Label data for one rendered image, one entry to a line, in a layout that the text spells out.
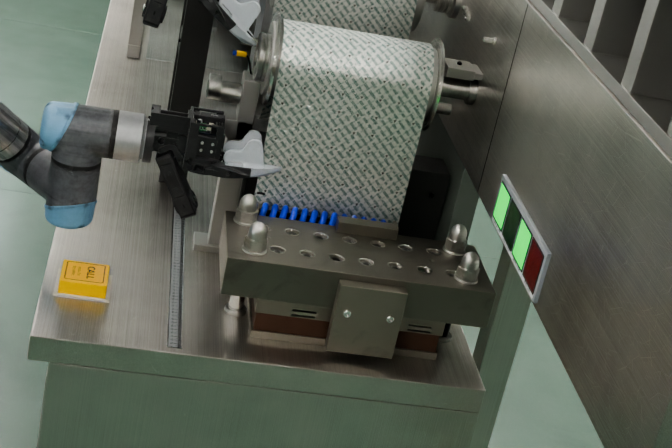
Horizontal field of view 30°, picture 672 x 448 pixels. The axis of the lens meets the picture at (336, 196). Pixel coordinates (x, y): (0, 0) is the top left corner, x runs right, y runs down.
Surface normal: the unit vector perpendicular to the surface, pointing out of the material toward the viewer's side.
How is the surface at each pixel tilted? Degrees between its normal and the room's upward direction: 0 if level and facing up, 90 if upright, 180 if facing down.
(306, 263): 0
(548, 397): 0
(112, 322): 0
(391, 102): 90
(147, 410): 90
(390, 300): 90
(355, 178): 90
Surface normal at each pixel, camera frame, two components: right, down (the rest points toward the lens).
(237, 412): 0.10, 0.41
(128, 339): 0.20, -0.90
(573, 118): -0.98, -0.14
